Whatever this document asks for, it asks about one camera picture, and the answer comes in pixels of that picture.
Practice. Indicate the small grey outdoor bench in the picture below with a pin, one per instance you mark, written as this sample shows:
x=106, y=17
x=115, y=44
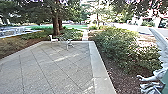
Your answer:
x=68, y=42

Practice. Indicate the white concrete curb strip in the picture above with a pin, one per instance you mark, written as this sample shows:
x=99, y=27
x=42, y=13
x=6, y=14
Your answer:
x=100, y=70

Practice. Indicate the white outdoor bench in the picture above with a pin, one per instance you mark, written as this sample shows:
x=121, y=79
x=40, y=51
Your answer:
x=53, y=39

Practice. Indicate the large tree trunk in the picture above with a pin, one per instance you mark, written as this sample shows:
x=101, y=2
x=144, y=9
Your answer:
x=56, y=21

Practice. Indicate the long low garden hedge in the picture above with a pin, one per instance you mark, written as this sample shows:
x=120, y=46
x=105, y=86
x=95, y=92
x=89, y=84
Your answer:
x=43, y=34

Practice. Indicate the green garden bush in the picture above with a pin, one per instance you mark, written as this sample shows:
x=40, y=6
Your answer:
x=128, y=48

